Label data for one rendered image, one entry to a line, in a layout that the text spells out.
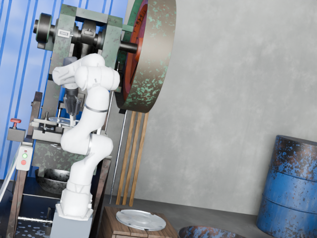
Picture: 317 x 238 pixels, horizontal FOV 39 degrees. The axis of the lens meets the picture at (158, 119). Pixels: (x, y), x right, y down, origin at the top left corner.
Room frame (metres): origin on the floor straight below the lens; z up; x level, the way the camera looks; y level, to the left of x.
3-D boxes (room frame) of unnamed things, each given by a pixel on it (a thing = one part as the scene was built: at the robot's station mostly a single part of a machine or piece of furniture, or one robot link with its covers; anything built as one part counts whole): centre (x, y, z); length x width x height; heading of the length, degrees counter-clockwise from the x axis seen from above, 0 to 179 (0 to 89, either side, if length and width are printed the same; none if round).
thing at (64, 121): (2.81, 0.53, 0.78); 0.29 x 0.29 x 0.01
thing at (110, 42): (3.08, 0.60, 0.83); 0.79 x 0.43 x 1.34; 14
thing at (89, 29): (2.94, 0.56, 1.27); 0.21 x 0.12 x 0.34; 14
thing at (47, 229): (2.81, 0.53, 0.14); 0.59 x 0.10 x 0.05; 14
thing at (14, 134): (2.64, 0.81, 0.62); 0.10 x 0.06 x 0.20; 104
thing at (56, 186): (2.94, 0.56, 0.36); 0.34 x 0.34 x 0.10
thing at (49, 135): (2.94, 0.56, 0.68); 0.45 x 0.30 x 0.06; 104
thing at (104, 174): (3.14, 0.34, 0.45); 0.92 x 0.12 x 0.90; 14
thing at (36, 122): (2.90, 0.72, 0.76); 0.17 x 0.06 x 0.10; 104
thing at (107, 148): (2.19, 0.28, 0.71); 0.18 x 0.11 x 0.25; 108
